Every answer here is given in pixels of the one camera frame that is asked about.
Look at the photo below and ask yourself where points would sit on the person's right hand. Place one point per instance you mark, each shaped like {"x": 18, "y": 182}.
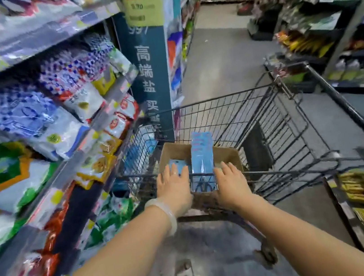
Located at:
{"x": 233, "y": 190}

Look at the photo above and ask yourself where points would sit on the person's left hand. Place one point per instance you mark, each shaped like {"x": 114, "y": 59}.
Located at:
{"x": 175, "y": 195}

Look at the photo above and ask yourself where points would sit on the person's left little finger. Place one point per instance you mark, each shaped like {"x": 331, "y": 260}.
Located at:
{"x": 159, "y": 181}

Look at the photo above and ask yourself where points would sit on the person's left middle finger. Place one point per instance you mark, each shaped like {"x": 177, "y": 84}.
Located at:
{"x": 174, "y": 172}

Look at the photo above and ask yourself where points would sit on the person's right middle finger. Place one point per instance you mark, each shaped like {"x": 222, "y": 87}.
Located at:
{"x": 225, "y": 170}

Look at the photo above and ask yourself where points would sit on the person's right little finger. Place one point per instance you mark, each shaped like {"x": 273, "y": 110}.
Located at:
{"x": 243, "y": 176}

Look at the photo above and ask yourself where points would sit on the brown cardboard box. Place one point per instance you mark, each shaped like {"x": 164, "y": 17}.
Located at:
{"x": 178, "y": 150}

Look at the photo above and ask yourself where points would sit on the person's right forearm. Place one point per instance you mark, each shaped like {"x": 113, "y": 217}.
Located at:
{"x": 297, "y": 245}

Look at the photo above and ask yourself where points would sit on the person's left forearm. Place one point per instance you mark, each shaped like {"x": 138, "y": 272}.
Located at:
{"x": 119, "y": 265}

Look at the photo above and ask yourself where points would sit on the small light blue packet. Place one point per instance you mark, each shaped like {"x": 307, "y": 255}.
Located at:
{"x": 177, "y": 164}

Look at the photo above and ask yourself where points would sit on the tall light blue box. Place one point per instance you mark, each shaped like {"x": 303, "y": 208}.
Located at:
{"x": 202, "y": 153}

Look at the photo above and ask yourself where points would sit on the row of green white packets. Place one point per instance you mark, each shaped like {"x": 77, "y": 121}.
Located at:
{"x": 112, "y": 218}

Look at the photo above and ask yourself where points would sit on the row of yellow printed packets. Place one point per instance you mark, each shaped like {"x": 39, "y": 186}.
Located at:
{"x": 98, "y": 160}

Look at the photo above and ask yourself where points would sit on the row of small red-label packets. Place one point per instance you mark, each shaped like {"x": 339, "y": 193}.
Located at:
{"x": 120, "y": 116}

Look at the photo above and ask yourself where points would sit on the grey metal store shelf unit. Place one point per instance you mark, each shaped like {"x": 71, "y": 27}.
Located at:
{"x": 71, "y": 173}

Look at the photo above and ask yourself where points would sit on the dark blue pillar sign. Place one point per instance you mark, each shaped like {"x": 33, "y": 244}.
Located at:
{"x": 149, "y": 69}

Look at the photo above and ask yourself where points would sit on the yellow packet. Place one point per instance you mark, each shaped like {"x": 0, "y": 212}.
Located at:
{"x": 104, "y": 83}

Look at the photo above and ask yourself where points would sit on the green white packet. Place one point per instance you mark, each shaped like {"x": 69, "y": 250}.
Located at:
{"x": 123, "y": 63}

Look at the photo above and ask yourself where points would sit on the shelf unit with blue goods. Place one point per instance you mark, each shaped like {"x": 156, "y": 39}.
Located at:
{"x": 177, "y": 48}

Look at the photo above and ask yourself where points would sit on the row of blue dotted bags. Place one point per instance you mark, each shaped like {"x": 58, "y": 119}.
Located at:
{"x": 32, "y": 114}

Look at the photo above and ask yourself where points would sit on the row of yellow snack packets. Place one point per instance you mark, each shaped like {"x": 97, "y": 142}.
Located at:
{"x": 304, "y": 43}

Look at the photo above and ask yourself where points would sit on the row of green orange bags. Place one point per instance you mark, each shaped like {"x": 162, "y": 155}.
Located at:
{"x": 1, "y": 183}

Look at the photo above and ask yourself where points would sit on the yellow-green hanging sign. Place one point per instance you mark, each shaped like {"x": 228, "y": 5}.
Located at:
{"x": 142, "y": 0}

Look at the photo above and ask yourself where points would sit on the row of colourful white packets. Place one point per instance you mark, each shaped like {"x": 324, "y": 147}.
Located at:
{"x": 13, "y": 14}

